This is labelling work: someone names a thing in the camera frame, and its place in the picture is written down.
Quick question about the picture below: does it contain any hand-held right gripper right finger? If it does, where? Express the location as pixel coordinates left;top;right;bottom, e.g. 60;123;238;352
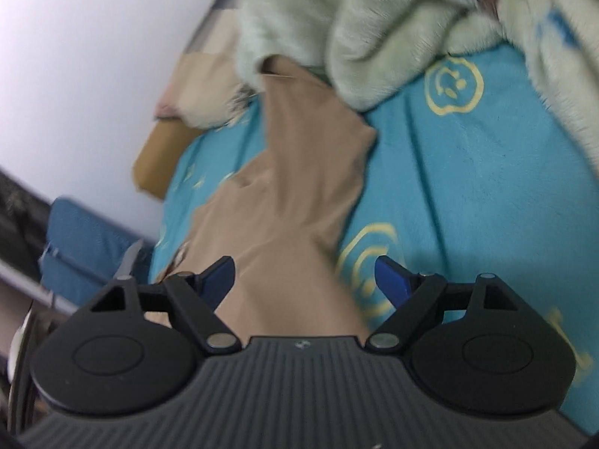
365;255;519;355

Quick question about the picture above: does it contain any tan garment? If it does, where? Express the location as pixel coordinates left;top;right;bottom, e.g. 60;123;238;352
149;55;379;340

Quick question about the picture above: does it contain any beige pillow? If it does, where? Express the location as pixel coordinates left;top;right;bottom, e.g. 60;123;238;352
154;0;258;129

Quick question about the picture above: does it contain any light green fluffy blanket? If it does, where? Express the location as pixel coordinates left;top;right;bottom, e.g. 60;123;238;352
236;0;599;178

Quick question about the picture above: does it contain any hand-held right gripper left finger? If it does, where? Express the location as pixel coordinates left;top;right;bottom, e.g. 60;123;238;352
90;256;243;354

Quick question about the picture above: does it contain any brown wooden bed frame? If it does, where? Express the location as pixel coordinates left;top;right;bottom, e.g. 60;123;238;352
132;119;203;201

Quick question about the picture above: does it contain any blue smiley print bed sheet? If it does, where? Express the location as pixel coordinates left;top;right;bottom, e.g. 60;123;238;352
149;43;599;440

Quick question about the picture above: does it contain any blue fabric chair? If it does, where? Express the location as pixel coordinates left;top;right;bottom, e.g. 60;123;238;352
38;196;155;315

